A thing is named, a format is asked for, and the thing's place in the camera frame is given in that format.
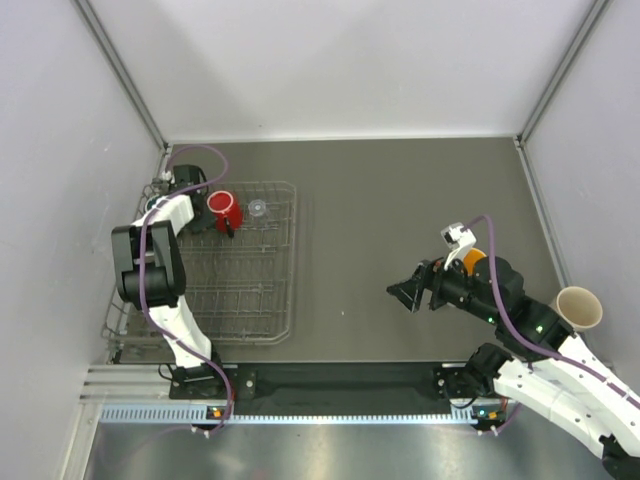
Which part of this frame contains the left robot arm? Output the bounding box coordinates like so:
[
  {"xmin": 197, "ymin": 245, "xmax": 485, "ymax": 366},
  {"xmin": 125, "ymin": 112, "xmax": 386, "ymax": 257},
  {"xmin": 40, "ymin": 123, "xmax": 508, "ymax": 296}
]
[{"xmin": 111, "ymin": 165, "xmax": 227, "ymax": 400}]

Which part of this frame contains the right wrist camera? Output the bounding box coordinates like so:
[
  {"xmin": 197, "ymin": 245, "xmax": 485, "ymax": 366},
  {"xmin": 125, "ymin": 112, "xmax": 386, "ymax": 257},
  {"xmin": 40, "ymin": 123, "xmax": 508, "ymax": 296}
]
[{"xmin": 440, "ymin": 223, "xmax": 476, "ymax": 270}]

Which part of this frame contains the beige patterned mug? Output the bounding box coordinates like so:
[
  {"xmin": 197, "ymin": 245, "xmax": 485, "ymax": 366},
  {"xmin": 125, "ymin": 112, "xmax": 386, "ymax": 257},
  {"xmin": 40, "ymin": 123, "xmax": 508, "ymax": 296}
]
[{"xmin": 552, "ymin": 286, "xmax": 603, "ymax": 332}]

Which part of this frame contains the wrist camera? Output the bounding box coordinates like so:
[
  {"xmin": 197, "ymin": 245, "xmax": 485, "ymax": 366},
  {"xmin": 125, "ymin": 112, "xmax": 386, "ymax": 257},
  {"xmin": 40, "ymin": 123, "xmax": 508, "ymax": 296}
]
[
  {"xmin": 151, "ymin": 171, "xmax": 174, "ymax": 188},
  {"xmin": 440, "ymin": 223, "xmax": 476, "ymax": 270}
]

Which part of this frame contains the red mug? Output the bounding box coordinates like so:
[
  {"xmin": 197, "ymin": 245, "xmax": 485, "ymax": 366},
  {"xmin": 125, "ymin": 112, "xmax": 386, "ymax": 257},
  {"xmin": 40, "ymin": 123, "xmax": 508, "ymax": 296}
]
[{"xmin": 206, "ymin": 190, "xmax": 244, "ymax": 239}]

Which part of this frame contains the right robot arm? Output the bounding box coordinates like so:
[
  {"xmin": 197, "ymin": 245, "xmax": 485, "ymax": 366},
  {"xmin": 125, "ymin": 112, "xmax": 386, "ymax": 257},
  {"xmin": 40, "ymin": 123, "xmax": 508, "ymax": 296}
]
[{"xmin": 387, "ymin": 257, "xmax": 639, "ymax": 479}]

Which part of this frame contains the white mug orange inside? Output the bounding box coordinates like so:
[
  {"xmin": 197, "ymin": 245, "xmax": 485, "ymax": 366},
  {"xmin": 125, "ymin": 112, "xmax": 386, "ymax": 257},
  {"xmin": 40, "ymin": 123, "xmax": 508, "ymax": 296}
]
[{"xmin": 463, "ymin": 247, "xmax": 487, "ymax": 276}]

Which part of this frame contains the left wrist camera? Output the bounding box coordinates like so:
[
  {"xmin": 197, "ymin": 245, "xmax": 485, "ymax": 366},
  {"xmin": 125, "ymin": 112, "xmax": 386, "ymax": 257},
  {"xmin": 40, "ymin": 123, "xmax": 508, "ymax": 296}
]
[{"xmin": 151, "ymin": 171, "xmax": 174, "ymax": 188}]

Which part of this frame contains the clear plastic cup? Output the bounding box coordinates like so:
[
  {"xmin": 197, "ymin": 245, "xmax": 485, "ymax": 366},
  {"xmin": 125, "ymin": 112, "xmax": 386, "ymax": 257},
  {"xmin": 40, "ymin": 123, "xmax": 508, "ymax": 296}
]
[{"xmin": 247, "ymin": 199, "xmax": 269, "ymax": 222}]

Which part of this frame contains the grey wire dish rack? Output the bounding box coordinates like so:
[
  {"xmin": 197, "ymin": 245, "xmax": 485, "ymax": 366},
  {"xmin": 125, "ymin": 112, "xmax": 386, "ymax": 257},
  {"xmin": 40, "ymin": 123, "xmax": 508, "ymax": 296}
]
[{"xmin": 103, "ymin": 180, "xmax": 297, "ymax": 349}]

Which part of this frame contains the aluminium frame rail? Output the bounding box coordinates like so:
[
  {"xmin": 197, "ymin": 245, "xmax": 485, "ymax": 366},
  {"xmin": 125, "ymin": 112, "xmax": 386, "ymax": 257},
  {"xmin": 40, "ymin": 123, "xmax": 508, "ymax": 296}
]
[{"xmin": 78, "ymin": 362, "xmax": 626, "ymax": 426}]

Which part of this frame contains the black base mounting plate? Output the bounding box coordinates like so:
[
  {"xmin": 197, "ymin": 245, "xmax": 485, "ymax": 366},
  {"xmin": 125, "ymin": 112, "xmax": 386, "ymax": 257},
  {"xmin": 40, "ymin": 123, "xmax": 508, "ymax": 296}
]
[{"xmin": 169, "ymin": 360, "xmax": 532, "ymax": 416}]

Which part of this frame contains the dark green mug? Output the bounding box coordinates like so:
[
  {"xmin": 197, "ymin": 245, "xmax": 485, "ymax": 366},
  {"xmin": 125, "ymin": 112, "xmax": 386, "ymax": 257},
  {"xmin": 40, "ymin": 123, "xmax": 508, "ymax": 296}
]
[{"xmin": 144, "ymin": 196, "xmax": 160, "ymax": 213}]

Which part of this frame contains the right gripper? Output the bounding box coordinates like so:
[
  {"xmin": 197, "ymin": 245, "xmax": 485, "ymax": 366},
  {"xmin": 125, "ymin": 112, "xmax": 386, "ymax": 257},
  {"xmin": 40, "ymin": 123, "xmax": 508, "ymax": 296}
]
[{"xmin": 386, "ymin": 247, "xmax": 500, "ymax": 324}]

